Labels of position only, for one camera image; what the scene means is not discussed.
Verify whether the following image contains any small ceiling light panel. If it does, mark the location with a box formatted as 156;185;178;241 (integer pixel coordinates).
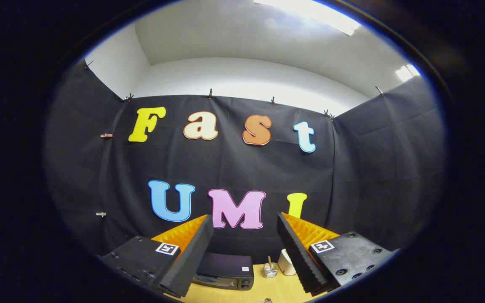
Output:
395;64;421;82

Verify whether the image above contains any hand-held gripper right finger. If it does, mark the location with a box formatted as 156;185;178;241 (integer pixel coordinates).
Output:
277;212;399;297

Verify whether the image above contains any long ceiling light panel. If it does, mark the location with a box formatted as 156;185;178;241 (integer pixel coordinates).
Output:
254;0;361;36

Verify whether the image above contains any cream pop-up toaster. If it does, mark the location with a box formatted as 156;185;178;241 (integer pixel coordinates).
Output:
277;248;297;276

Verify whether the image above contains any row of black clips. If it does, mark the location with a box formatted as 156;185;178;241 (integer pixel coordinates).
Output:
83;60;384;122

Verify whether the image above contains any black toaster oven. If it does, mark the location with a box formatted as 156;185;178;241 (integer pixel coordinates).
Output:
192;252;255;291

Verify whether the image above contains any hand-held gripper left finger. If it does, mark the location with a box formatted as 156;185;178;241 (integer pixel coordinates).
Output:
99;214;214;298

